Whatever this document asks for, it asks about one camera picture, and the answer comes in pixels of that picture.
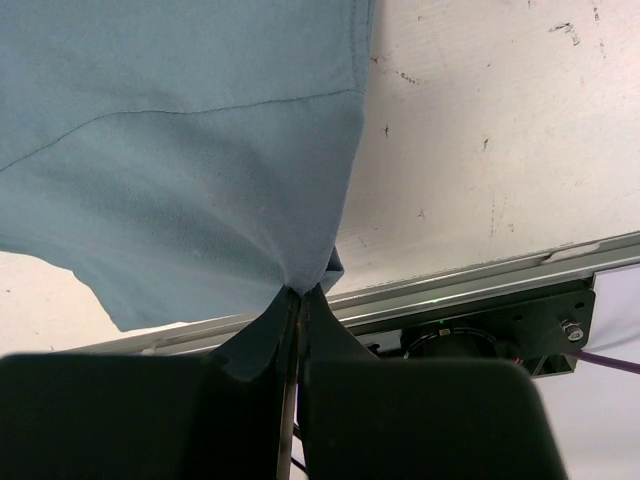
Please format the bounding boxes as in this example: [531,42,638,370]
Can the aluminium table rail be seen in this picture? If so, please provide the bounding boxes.
[71,232,639,355]

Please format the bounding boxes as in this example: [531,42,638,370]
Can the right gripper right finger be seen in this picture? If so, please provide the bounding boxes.
[297,288,566,479]

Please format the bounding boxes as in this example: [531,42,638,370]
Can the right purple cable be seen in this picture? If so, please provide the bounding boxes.
[574,349,640,376]

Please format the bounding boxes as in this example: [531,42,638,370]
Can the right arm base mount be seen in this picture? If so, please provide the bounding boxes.
[349,279,597,379]

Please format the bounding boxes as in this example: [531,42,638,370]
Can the blue-grey t-shirt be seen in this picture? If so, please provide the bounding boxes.
[1,1,375,331]

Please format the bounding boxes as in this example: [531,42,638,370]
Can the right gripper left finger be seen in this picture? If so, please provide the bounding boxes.
[1,289,300,479]

